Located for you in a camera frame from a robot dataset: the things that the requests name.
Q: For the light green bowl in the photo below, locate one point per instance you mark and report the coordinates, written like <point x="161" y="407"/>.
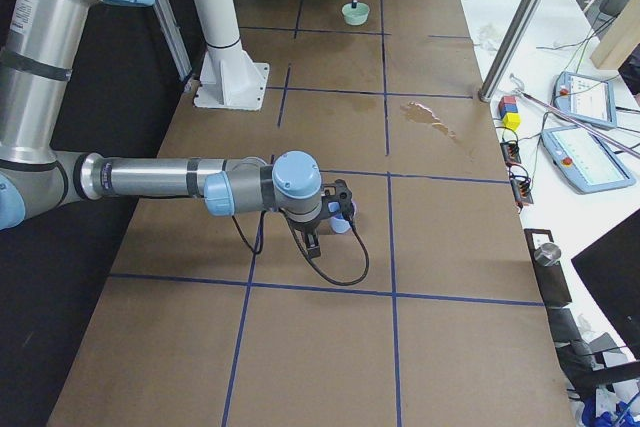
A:
<point x="355" y="14"/>

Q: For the blue plastic cup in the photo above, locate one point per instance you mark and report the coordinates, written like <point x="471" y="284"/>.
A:
<point x="338" y="223"/>

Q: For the crumpled white tissue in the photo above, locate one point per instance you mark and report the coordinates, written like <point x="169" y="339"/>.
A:
<point x="489" y="38"/>

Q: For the coloured cube block stack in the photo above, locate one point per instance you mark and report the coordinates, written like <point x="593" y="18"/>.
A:
<point x="509" y="113"/>

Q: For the black electronics board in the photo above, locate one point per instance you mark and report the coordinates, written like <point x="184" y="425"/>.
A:
<point x="521" y="188"/>
<point x="511" y="152"/>

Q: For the small metal cylinder weight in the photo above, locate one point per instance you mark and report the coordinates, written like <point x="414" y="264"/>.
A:
<point x="547" y="254"/>

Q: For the long reacher grabber tool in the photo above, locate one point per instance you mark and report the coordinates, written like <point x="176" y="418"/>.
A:
<point x="520" y="91"/>

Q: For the far teach pendant tablet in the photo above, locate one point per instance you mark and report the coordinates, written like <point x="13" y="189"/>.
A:
<point x="586" y="98"/>

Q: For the teach pendant tablet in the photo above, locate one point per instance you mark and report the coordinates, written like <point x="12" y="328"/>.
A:
<point x="586" y="98"/>
<point x="586" y="162"/>

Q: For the near teach pendant tablet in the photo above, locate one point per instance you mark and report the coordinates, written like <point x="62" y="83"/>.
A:
<point x="586" y="162"/>

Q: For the black monitor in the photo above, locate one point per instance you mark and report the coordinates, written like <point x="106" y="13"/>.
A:
<point x="609" y="269"/>

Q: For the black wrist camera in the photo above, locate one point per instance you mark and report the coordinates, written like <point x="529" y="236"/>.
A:
<point x="336" y="198"/>

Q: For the white mounting post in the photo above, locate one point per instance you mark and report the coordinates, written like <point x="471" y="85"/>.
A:
<point x="229" y="78"/>

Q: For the aluminium frame post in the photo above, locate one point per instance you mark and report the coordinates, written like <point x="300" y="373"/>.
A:
<point x="514" y="34"/>

